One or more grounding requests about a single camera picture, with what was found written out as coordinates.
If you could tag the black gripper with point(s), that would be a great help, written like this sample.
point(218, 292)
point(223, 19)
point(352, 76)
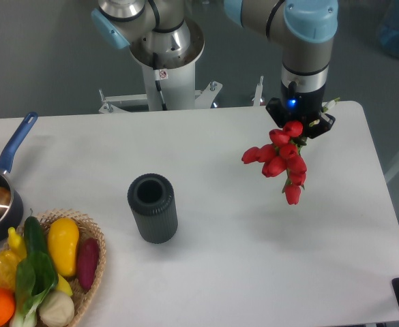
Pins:
point(296, 106)

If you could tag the red tulip bouquet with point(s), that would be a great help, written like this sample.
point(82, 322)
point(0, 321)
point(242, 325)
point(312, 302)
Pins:
point(282, 155)

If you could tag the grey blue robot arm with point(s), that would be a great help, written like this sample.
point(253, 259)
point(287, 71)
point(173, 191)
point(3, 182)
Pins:
point(304, 29)

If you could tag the dark grey ribbed vase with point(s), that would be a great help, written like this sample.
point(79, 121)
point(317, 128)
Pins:
point(151, 198)

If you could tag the purple sweet potato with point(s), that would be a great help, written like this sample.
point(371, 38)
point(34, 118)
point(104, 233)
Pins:
point(87, 261)

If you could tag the yellow squash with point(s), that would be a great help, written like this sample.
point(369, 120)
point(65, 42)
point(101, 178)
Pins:
point(63, 238)

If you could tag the yellow banana piece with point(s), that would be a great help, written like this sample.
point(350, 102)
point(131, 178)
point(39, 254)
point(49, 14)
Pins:
point(63, 286)

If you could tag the green cucumber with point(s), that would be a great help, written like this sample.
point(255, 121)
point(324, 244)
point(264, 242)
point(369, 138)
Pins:
point(35, 241)

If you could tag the green bok choy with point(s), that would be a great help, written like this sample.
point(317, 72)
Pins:
point(35, 278)

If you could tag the small yellow chili pepper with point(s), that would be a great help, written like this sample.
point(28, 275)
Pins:
point(16, 243)

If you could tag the beige garlic bulb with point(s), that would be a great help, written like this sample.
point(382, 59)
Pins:
point(57, 309)

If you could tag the yellow bell pepper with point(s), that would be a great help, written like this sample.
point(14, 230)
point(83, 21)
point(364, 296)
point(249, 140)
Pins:
point(8, 267)

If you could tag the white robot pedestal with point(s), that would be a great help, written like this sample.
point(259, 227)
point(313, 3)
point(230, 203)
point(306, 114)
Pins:
point(168, 64)

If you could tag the blue handled saucepan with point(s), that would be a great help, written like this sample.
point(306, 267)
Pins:
point(11, 204)

